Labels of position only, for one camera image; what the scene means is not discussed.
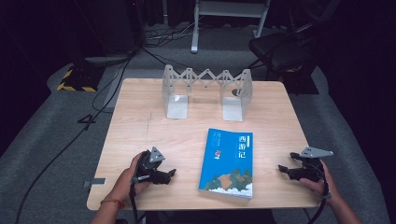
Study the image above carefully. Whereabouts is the black chair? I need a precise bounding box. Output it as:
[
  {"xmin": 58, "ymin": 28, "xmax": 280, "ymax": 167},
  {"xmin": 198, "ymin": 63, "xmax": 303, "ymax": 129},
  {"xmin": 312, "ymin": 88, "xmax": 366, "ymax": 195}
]
[{"xmin": 247, "ymin": 21, "xmax": 320, "ymax": 82}]

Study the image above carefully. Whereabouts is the person's right hand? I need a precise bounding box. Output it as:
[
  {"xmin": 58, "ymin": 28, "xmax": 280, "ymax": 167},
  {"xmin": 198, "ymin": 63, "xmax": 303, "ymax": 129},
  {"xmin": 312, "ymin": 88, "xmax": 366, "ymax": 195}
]
[{"xmin": 300, "ymin": 160, "xmax": 340, "ymax": 204}]

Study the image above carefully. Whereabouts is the red and gold bracelet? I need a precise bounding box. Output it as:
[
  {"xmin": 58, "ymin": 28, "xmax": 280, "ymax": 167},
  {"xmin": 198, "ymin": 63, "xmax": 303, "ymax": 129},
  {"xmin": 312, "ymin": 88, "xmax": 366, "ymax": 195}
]
[{"xmin": 100, "ymin": 199, "xmax": 126, "ymax": 209}]

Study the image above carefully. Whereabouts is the grey tape strip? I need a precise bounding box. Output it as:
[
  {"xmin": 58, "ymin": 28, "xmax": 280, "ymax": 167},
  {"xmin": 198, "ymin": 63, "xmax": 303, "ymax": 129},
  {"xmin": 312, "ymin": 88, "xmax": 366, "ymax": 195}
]
[{"xmin": 82, "ymin": 177, "xmax": 106, "ymax": 189}]

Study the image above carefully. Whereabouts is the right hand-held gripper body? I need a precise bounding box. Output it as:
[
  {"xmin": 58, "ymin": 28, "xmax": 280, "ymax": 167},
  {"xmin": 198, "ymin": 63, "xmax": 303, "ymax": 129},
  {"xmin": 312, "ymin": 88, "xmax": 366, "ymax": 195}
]
[{"xmin": 298, "ymin": 147, "xmax": 334, "ymax": 183}]

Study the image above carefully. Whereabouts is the bundle of floor cables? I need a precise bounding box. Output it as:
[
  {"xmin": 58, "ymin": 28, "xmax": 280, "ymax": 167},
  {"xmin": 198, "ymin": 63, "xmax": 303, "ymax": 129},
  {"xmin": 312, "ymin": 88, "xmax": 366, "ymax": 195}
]
[{"xmin": 143, "ymin": 21, "xmax": 202, "ymax": 49}]

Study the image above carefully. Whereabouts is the white metal stand frame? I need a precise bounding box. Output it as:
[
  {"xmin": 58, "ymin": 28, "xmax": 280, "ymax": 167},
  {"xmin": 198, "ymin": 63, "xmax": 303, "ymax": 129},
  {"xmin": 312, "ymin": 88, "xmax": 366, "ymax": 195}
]
[{"xmin": 190, "ymin": 0, "xmax": 272, "ymax": 54}]

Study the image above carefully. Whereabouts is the grey expandable metal book stand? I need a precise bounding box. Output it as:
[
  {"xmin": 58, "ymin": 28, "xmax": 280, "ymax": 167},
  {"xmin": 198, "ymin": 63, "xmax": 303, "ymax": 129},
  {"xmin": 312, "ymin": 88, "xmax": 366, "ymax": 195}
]
[{"xmin": 162, "ymin": 63, "xmax": 254, "ymax": 122}]

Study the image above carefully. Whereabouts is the person's left hand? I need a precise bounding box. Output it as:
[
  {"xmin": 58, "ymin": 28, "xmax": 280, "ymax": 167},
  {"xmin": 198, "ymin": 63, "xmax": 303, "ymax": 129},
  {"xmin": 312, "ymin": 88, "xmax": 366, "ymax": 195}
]
[{"xmin": 108, "ymin": 151, "xmax": 149, "ymax": 204}]

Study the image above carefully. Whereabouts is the long black floor cable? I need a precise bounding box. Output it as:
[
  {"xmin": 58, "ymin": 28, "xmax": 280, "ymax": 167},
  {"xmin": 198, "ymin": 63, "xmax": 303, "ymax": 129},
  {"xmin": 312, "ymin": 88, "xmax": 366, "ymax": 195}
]
[{"xmin": 14, "ymin": 55, "xmax": 134, "ymax": 224}]

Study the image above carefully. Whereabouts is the yellow and black striped base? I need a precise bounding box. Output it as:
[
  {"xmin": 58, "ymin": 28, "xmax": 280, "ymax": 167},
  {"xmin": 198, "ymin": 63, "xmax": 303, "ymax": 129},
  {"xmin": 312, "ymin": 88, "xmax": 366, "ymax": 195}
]
[{"xmin": 56, "ymin": 63, "xmax": 106, "ymax": 92}]

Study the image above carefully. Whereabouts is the blue paperback book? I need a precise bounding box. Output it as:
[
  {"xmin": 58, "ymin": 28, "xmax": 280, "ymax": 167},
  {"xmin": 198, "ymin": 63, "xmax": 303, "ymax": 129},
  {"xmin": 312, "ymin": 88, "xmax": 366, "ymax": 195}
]
[{"xmin": 198, "ymin": 128, "xmax": 254, "ymax": 201}]

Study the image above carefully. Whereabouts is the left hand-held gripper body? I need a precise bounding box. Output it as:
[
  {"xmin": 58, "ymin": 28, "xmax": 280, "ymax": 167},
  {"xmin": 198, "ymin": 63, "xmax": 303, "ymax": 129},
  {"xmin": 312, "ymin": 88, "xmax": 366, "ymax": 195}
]
[{"xmin": 134, "ymin": 147, "xmax": 166, "ymax": 185}]

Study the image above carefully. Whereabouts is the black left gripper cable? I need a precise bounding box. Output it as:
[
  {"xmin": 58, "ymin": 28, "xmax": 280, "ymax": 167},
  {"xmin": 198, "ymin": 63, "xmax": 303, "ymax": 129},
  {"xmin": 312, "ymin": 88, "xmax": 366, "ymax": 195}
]
[{"xmin": 129, "ymin": 176, "xmax": 140, "ymax": 224}]

